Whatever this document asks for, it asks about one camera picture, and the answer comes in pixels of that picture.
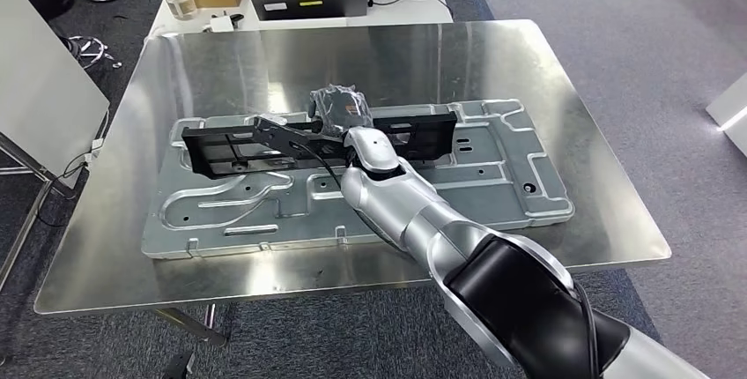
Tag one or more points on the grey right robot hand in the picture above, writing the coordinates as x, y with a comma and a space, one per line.
341, 110

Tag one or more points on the black plastic plate bracket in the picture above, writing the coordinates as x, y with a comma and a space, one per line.
437, 137

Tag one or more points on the steel workbench table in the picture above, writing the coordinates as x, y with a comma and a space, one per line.
525, 61

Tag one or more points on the white power adapter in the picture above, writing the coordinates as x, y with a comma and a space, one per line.
220, 24

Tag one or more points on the stamped metal panel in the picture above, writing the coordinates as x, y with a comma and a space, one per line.
467, 201

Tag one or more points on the chrome chair star base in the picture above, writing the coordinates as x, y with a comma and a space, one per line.
93, 52

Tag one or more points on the white cabinet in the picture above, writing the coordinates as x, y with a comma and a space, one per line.
46, 84

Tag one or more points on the white box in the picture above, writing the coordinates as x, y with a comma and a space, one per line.
732, 116

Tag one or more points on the white wall plug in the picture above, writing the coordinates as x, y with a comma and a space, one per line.
96, 145

